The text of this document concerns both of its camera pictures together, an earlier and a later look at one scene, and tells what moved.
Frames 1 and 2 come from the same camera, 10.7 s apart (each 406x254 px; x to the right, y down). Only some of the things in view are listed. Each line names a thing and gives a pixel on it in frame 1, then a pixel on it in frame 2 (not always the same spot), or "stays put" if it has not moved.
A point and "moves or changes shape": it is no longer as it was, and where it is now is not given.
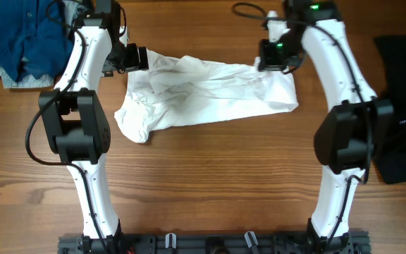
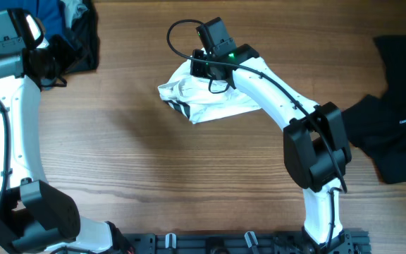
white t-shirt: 174,92 moves or changes shape
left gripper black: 134,62 → 59,44
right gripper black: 268,58 → 196,65
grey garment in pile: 71,9 stays put
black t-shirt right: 402,65 stays put
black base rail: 214,243 stays put
